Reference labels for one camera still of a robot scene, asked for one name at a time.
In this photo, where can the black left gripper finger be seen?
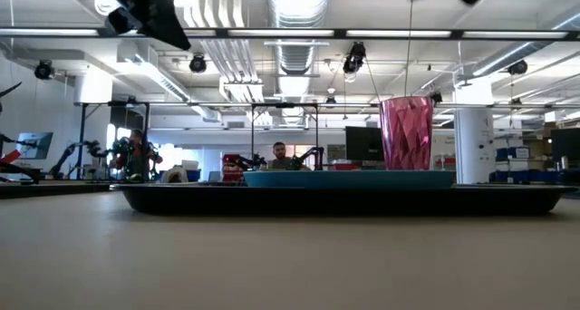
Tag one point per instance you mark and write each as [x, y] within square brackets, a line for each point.
[170, 29]

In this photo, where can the red faceted plastic cup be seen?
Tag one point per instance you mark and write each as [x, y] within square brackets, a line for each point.
[406, 133]

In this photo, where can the blue round plate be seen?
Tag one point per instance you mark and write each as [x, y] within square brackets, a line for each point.
[344, 179]

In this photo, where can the black plastic tray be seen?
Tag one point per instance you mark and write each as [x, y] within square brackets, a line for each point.
[317, 201]

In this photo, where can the black red background robot arm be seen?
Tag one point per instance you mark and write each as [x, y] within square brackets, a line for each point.
[18, 165]

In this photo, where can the black ceiling-hung reel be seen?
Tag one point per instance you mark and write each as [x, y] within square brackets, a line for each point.
[198, 64]
[517, 67]
[354, 58]
[44, 70]

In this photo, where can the red storage bins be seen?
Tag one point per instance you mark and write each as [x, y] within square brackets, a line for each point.
[231, 162]

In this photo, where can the white round column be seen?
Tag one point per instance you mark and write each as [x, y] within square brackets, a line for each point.
[473, 142]

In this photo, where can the black monitor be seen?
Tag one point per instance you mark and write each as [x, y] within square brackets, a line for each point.
[364, 143]

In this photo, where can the seated person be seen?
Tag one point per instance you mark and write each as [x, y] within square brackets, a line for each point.
[280, 158]

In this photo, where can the blue storage bins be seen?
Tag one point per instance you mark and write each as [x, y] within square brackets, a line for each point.
[521, 169]

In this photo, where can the black overhead frame bar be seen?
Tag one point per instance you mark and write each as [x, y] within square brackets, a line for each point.
[290, 33]

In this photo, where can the silver ceiling air duct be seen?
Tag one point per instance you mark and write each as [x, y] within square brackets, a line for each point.
[296, 6]

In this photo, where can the black metal frame stand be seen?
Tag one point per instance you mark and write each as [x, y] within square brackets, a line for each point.
[82, 138]
[252, 138]

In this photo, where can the wall screen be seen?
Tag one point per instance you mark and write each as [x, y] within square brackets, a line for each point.
[35, 145]

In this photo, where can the black aluminium table frame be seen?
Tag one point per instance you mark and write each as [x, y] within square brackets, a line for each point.
[45, 190]

